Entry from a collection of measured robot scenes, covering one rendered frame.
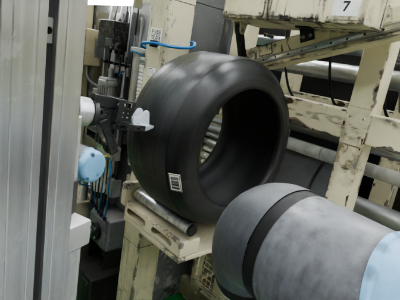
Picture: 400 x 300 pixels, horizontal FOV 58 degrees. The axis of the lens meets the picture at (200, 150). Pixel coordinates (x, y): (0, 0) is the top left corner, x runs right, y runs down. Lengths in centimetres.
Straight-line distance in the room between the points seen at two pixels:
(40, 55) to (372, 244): 28
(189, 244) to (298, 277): 100
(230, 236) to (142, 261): 140
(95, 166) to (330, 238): 62
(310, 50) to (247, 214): 118
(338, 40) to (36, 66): 123
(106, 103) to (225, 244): 70
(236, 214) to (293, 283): 8
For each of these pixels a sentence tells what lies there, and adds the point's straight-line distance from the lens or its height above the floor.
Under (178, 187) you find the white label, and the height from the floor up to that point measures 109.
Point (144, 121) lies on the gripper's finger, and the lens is 107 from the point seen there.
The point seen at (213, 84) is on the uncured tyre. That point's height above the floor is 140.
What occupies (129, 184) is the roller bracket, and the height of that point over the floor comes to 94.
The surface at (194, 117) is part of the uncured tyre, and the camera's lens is 105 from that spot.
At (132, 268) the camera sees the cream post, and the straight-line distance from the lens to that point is 175.
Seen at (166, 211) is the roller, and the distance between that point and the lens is 133.
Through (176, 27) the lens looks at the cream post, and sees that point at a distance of 147.
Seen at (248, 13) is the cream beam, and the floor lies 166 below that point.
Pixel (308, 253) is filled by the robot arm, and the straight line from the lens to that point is 30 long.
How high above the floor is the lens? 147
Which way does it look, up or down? 14 degrees down
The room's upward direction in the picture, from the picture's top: 9 degrees clockwise
